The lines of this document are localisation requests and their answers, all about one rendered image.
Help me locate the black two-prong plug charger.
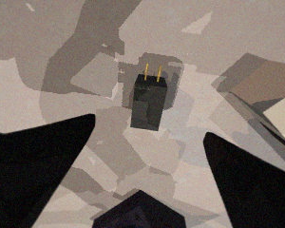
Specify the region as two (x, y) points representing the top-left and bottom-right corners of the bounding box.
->
(130, 63), (167, 131)

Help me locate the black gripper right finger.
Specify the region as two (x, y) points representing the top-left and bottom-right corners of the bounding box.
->
(203, 132), (285, 228)

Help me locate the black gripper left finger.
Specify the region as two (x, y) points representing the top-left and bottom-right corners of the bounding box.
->
(0, 113), (95, 228)

